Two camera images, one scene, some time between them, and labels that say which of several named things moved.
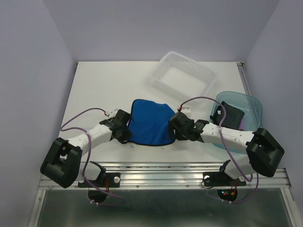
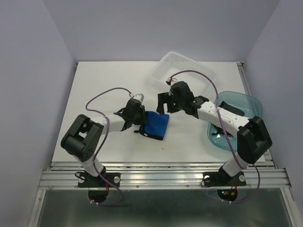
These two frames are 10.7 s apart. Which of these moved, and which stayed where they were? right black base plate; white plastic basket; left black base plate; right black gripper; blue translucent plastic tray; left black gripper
Moved: right black gripper; left black gripper
Stayed: white plastic basket; left black base plate; blue translucent plastic tray; right black base plate
